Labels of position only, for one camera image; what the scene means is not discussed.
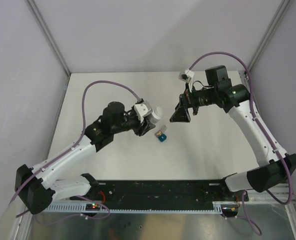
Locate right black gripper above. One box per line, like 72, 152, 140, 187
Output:
170, 82, 217, 123

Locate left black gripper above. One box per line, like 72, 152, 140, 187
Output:
112, 110, 155, 136

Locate white pill bottle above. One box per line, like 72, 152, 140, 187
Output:
149, 106, 164, 124

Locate blue pill box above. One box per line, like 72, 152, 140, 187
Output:
158, 133, 167, 143

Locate white bottle cap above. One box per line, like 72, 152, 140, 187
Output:
155, 106, 164, 119

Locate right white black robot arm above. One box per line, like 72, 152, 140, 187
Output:
170, 65, 296, 201

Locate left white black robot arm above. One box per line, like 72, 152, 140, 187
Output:
15, 100, 163, 215

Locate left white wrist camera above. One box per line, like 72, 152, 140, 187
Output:
134, 101, 153, 123

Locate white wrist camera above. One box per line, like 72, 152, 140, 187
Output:
134, 101, 153, 123
178, 69, 195, 88

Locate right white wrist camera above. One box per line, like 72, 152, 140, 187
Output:
178, 69, 195, 88

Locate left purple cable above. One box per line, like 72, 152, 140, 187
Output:
9, 80, 143, 218

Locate purple cable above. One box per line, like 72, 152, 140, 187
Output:
9, 80, 143, 218
189, 51, 295, 205

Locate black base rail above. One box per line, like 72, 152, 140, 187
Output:
70, 178, 250, 211

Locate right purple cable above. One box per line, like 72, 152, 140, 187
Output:
189, 51, 295, 205

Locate grey slotted cable duct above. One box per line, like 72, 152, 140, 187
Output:
43, 201, 235, 215

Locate aluminium frame crossbar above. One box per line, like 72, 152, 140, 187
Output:
247, 183, 289, 204

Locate right aluminium frame post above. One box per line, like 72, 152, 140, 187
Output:
248, 0, 293, 71

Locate aluminium frame post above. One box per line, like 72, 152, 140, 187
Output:
25, 0, 71, 77
248, 0, 293, 71

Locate left aluminium frame post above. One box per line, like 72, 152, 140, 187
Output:
25, 0, 71, 77

